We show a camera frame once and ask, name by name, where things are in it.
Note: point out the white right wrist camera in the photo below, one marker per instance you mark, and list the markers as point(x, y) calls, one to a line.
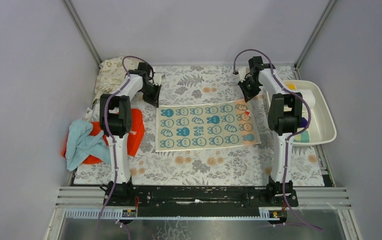
point(242, 72)

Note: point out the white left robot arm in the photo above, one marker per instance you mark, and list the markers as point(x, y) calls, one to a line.
point(115, 120)

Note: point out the cream leaf print towel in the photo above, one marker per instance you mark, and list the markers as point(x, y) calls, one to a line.
point(112, 74)

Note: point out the purple rolled towel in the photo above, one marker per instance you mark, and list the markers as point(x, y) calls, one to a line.
point(305, 123)

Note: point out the orange red towel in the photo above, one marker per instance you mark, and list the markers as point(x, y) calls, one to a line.
point(136, 134)

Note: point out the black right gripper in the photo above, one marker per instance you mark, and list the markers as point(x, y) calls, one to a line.
point(248, 88)

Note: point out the yellow rolled towel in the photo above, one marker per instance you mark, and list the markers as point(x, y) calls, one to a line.
point(291, 86)

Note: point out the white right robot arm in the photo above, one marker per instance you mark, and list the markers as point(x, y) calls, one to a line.
point(284, 119)

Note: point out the teal bunny pattern towel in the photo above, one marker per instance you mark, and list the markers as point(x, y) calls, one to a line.
point(205, 126)

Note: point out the white rolled towel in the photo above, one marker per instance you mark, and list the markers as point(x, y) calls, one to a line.
point(308, 97)

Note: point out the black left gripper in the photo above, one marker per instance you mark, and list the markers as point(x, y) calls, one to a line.
point(152, 91)

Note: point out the light blue towel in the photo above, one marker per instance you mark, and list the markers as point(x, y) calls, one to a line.
point(85, 144)

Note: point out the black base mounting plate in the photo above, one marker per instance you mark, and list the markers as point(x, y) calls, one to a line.
point(215, 199)

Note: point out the pale green rolled towel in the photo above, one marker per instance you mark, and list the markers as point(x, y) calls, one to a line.
point(303, 137)

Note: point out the white plastic tray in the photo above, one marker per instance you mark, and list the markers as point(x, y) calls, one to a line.
point(321, 129)

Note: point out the floral pattern table mat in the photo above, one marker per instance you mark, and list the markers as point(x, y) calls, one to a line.
point(248, 165)

